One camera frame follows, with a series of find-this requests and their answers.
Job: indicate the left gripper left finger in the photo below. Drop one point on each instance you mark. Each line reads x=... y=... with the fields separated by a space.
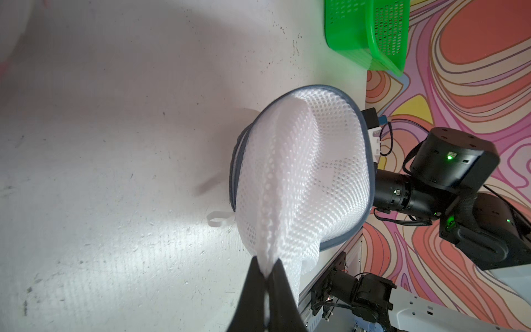
x=250 y=310

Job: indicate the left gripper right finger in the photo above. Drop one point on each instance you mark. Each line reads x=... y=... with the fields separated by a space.
x=284 y=314

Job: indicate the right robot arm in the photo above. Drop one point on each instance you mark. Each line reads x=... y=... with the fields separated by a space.
x=443 y=179

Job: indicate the green plastic basket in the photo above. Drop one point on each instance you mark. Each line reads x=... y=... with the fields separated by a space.
x=371 y=33

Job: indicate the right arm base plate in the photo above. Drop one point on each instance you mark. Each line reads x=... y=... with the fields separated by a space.
x=321 y=289

